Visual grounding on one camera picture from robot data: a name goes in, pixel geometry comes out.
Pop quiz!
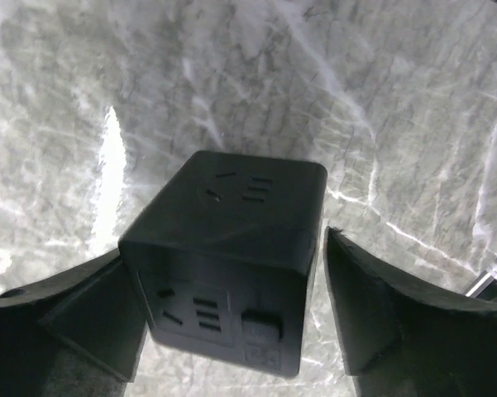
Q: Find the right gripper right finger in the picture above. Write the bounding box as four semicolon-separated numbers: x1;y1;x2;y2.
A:
325;228;497;396

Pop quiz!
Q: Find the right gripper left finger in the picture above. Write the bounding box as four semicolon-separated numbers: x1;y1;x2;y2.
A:
0;250;146;396

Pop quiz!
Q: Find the black cube socket adapter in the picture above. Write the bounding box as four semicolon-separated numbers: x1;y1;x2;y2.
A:
118;151;327;378

